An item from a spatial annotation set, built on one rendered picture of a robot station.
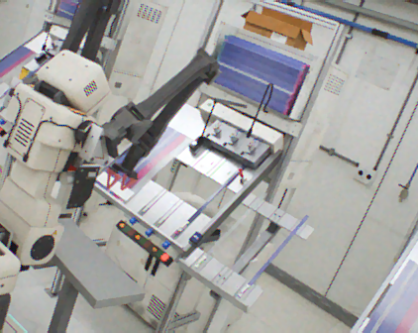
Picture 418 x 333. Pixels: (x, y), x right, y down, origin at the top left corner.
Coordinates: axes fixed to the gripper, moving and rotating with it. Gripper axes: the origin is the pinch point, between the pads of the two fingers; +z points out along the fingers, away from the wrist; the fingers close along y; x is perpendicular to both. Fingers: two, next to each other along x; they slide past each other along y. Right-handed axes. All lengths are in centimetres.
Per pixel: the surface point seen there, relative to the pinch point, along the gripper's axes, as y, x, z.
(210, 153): 60, -1, -27
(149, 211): 34.6, -0.5, 9.3
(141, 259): 69, 7, 44
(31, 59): 72, 159, -14
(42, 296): 42, 35, 88
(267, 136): 62, -22, -49
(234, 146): 57, -11, -37
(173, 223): 34.3, -14.8, 6.6
